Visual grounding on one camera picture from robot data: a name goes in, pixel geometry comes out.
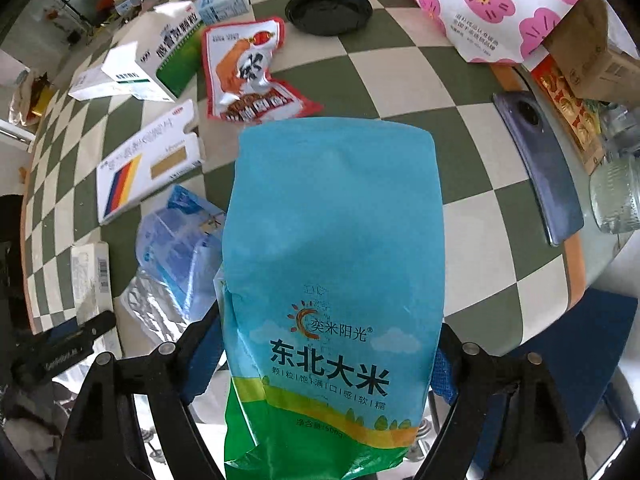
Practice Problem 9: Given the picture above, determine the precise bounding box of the silver blister pack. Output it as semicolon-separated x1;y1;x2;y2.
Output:
118;268;189;346

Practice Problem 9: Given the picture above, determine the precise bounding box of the long white barcode box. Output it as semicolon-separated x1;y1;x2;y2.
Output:
69;240;124;361

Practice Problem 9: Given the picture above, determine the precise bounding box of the blue tissue pack wrapper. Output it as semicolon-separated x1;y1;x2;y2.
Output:
136;185;226;322

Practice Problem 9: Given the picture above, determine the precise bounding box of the white box with striped flag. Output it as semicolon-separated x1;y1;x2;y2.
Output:
96;100;204;226

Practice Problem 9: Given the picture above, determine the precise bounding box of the blue rice bag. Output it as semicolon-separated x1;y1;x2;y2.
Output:
218;117;445;479

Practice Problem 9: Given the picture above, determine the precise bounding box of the flat white box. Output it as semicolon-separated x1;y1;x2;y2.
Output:
67;66;130;102

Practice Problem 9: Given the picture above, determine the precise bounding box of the green white medicine box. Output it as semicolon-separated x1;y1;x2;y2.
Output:
101;0;204;102

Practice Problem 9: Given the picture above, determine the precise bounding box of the dark blue smartphone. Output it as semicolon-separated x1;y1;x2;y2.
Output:
492;91;584;246

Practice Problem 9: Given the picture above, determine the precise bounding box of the clear glass jar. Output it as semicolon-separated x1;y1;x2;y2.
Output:
589;155;640;234

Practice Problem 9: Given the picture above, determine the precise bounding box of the red snack packet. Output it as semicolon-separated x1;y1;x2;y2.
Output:
202;18;322;125

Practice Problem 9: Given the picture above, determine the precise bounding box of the red yellow gift box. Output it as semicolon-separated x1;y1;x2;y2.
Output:
532;54;605;174

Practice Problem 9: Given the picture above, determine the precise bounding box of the small blue white carton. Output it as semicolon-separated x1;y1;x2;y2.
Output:
195;0;250;25

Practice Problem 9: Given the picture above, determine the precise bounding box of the checkered green white tablecloth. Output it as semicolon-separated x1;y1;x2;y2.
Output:
24;0;580;353

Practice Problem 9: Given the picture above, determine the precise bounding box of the black plastic lid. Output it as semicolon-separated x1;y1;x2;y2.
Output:
285;0;373;37

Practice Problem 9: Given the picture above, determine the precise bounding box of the brown cardboard box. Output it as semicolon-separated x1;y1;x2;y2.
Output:
542;0;640;106

